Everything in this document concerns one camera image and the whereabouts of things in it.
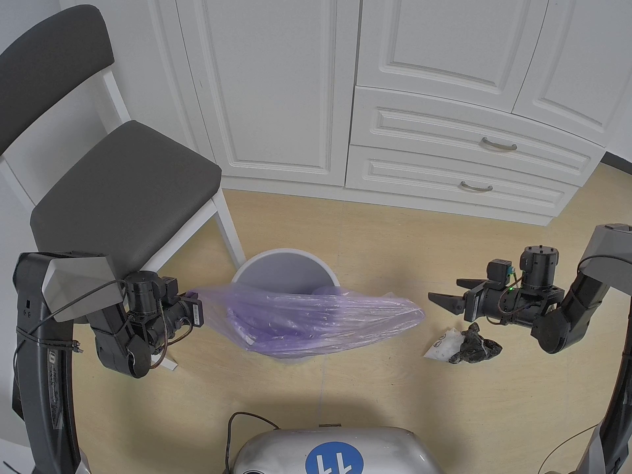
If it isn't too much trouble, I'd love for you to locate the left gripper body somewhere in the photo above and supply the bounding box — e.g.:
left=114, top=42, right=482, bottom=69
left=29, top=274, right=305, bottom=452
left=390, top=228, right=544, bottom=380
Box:
left=170, top=294, right=204, bottom=332

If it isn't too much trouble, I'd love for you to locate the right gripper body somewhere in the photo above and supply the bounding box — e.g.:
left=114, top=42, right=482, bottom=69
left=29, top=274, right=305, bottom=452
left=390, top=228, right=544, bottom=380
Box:
left=464, top=284, right=524, bottom=325

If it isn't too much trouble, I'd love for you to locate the white printed wrapper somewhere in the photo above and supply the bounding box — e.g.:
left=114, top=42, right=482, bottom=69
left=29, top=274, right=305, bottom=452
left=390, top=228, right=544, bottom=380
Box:
left=423, top=328, right=463, bottom=362

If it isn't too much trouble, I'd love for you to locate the black plastic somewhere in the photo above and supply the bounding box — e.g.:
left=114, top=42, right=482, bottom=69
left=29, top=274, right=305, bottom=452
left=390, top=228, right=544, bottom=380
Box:
left=450, top=322, right=503, bottom=364

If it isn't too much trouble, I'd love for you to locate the purple plastic bag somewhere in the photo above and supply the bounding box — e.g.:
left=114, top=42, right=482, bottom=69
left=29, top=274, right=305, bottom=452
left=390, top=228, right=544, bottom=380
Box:
left=190, top=284, right=426, bottom=361

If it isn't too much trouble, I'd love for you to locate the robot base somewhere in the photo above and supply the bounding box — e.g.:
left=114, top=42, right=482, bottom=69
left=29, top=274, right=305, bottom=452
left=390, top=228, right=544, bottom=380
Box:
left=232, top=428, right=437, bottom=474

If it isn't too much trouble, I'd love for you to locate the white trash bin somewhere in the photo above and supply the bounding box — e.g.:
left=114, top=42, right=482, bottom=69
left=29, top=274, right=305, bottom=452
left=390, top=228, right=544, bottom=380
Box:
left=231, top=248, right=341, bottom=364

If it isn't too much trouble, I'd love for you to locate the white chair dark grey seat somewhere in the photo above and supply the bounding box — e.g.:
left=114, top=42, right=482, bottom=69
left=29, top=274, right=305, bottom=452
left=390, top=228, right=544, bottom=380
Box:
left=0, top=4, right=246, bottom=372

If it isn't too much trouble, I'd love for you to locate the white wardrobe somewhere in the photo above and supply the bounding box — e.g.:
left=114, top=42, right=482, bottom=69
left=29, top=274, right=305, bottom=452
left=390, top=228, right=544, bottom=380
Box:
left=54, top=0, right=624, bottom=227

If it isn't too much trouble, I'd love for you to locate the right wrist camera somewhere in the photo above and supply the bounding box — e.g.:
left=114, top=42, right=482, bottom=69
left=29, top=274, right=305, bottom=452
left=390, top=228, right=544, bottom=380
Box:
left=488, top=260, right=515, bottom=290

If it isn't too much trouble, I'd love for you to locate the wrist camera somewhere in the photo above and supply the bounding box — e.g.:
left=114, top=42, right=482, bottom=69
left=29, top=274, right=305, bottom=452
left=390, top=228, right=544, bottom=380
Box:
left=488, top=260, right=515, bottom=290
left=160, top=277, right=182, bottom=310

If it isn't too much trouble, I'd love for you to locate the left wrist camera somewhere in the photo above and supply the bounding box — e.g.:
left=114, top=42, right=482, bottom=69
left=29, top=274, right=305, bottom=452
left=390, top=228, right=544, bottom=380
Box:
left=160, top=277, right=182, bottom=310

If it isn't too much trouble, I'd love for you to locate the thin black cable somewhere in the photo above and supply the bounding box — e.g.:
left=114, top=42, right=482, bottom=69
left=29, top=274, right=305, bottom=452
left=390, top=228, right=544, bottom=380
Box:
left=538, top=423, right=600, bottom=474

